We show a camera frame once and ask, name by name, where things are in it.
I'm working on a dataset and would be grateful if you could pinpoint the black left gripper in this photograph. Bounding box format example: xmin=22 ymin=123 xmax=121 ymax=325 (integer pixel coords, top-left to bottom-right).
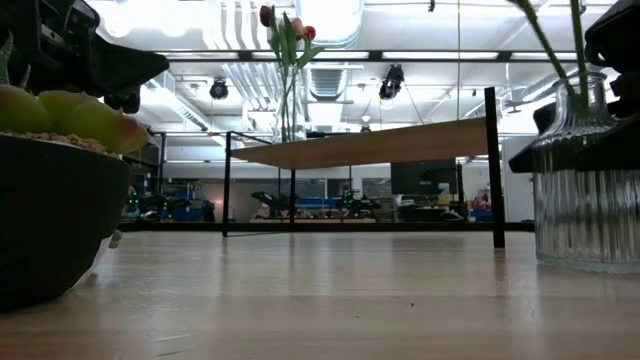
xmin=0 ymin=0 xmax=170 ymax=114

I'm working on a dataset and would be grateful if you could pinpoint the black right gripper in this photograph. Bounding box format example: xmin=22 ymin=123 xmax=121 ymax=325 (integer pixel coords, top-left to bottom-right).
xmin=574 ymin=0 xmax=640 ymax=172

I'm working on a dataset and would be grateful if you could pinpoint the ribbed clear glass vase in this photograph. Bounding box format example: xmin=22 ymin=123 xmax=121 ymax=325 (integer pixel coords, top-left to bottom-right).
xmin=531 ymin=71 xmax=640 ymax=275

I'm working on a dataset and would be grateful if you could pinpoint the blackish purple artificial tulip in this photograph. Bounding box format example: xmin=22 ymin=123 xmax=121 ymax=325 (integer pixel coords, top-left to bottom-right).
xmin=507 ymin=0 xmax=581 ymax=116

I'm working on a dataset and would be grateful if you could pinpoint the maroon artificial tulip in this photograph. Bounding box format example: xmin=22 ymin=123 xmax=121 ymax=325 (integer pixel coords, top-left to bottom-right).
xmin=258 ymin=4 xmax=291 ymax=144

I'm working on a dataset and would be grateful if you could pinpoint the wooden shelf with black legs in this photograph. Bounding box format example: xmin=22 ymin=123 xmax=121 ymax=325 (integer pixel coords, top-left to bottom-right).
xmin=222 ymin=87 xmax=506 ymax=250

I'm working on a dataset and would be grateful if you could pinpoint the white cabinet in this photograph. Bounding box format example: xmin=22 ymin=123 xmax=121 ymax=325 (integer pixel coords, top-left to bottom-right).
xmin=501 ymin=137 xmax=535 ymax=223

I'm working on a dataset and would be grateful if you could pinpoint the black background monitor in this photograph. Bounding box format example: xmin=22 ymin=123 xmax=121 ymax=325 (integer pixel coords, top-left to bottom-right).
xmin=390 ymin=160 xmax=459 ymax=196

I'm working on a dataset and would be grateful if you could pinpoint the succulent in black pot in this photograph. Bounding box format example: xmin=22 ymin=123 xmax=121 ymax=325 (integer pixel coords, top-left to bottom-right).
xmin=0 ymin=29 xmax=151 ymax=314

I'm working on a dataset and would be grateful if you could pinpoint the round black ceiling camera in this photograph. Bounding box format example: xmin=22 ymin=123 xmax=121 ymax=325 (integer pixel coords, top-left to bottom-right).
xmin=208 ymin=79 xmax=230 ymax=100

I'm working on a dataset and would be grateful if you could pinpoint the black overhead camera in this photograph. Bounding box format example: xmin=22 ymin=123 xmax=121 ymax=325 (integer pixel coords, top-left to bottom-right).
xmin=378 ymin=63 xmax=406 ymax=101

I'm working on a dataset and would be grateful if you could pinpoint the black aluminium rig frame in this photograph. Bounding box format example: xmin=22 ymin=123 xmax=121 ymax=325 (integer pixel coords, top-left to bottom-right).
xmin=9 ymin=48 xmax=536 ymax=234

